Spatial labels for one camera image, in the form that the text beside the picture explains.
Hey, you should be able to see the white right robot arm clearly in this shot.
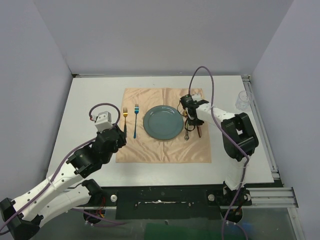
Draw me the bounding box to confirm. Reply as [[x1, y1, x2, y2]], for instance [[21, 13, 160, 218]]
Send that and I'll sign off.
[[179, 94, 259, 205]]

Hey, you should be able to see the gold fork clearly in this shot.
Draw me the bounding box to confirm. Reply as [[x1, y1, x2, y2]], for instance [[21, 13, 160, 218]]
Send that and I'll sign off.
[[122, 107, 128, 135]]

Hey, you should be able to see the blue fork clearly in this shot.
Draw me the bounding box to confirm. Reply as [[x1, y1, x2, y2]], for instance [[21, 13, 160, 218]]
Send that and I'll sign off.
[[133, 103, 140, 139]]

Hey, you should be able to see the iridescent gold spoon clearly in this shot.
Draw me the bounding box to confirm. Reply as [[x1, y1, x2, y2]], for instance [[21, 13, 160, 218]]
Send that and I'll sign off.
[[183, 110, 190, 141]]

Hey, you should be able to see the teal round plate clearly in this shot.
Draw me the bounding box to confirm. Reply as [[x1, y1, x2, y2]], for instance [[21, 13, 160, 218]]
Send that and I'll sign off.
[[143, 105, 184, 141]]

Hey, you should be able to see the copper table knife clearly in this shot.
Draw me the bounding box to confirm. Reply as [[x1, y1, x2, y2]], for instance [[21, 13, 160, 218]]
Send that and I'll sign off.
[[197, 126, 202, 138]]

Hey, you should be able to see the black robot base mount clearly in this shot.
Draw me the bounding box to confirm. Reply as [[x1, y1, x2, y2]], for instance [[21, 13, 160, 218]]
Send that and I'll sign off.
[[71, 184, 253, 221]]

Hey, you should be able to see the peach satin cloth napkin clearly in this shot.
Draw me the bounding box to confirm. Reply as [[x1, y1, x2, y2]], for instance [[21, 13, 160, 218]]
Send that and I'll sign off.
[[116, 88, 212, 164]]

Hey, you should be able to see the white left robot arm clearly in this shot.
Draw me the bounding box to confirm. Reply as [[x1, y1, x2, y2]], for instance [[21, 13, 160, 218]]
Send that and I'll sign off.
[[0, 126, 127, 240]]

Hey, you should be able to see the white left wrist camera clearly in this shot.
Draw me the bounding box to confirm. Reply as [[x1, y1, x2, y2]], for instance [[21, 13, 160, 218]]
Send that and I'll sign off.
[[94, 111, 113, 133]]

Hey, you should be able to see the clear drinking glass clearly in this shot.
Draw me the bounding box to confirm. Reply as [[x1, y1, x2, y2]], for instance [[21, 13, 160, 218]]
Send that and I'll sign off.
[[235, 90, 252, 111]]

